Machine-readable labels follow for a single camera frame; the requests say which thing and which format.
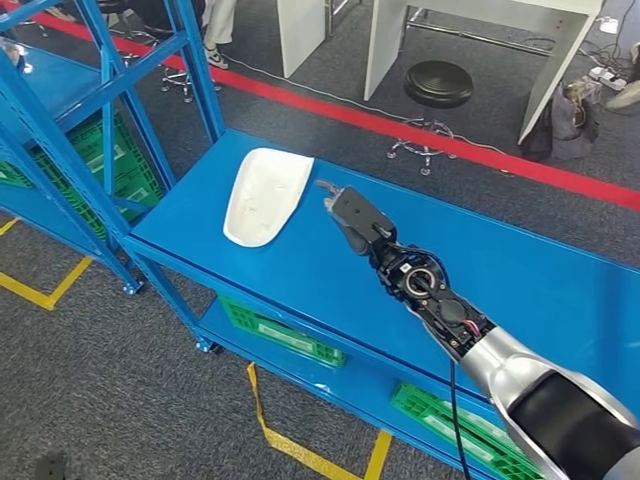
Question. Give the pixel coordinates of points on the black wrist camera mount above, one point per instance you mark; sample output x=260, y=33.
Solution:
x=360, y=212
x=50, y=467

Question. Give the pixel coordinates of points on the person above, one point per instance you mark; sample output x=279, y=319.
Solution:
x=220, y=23

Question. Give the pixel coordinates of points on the white power strip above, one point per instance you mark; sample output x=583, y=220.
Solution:
x=607, y=78

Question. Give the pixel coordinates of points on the yellow floor tape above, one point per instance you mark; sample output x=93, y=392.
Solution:
x=377, y=457
x=30, y=295

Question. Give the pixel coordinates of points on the white desk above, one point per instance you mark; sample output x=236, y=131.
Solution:
x=300, y=33
x=385, y=46

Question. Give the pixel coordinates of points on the black round stool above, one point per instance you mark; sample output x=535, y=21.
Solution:
x=438, y=83
x=150, y=28

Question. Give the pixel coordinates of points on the white plastic shell part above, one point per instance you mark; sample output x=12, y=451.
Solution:
x=265, y=199

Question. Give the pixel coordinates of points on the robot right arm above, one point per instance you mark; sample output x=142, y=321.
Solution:
x=500, y=361

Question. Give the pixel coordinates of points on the grey backpack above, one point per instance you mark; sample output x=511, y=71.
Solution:
x=564, y=126

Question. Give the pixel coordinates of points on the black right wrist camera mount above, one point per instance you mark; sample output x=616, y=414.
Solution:
x=360, y=212

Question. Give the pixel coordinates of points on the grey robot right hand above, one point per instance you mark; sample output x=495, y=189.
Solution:
x=350, y=240

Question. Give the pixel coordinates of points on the blue metal shelf rack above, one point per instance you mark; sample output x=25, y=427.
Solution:
x=55, y=159

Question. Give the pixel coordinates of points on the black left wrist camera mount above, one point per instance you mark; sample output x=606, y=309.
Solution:
x=50, y=467

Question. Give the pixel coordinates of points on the blue metal workbench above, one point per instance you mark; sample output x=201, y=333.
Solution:
x=500, y=252

